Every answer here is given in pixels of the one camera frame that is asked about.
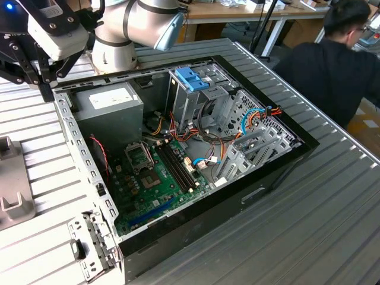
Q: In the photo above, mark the cardboard box white labels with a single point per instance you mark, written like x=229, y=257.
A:
x=368, y=130

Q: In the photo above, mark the grey metal slot bracket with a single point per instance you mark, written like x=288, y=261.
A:
x=77, y=230

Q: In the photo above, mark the grey parts rack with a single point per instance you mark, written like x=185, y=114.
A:
x=15, y=184

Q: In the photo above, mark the brown cardboard box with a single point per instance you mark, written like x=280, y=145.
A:
x=302, y=35

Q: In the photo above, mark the grey metal disk bay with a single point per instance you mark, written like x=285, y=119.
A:
x=237, y=166

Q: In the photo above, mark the wooden desk white frame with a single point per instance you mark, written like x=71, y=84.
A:
x=237, y=12

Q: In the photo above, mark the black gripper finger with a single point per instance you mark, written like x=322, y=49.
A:
x=17, y=65
x=51, y=86

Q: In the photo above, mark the black RAM slot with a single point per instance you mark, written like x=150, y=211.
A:
x=181, y=165
x=173, y=169

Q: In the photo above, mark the person in dark shirt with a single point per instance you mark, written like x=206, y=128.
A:
x=326, y=74

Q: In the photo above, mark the square chipset chip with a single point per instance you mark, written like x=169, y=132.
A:
x=150, y=181

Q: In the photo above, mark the green motherboard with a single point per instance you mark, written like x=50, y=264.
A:
x=166, y=197

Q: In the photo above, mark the black plastic latch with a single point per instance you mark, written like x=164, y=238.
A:
x=77, y=249

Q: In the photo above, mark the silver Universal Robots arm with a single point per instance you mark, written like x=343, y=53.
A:
x=112, y=53

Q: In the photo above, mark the grey power supply unit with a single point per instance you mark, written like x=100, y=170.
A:
x=110, y=121

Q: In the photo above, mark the black tripod stand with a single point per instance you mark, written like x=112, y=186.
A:
x=267, y=22

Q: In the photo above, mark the CPU socket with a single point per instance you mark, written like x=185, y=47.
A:
x=138, y=156

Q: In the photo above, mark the black PC case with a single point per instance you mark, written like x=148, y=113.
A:
x=207, y=213

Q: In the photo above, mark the grey metal drive cage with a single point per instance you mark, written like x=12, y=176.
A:
x=190, y=107

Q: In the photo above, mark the blue plastic drive rail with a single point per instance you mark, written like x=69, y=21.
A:
x=190, y=78

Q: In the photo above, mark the blue expansion slot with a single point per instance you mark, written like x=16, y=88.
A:
x=151, y=213

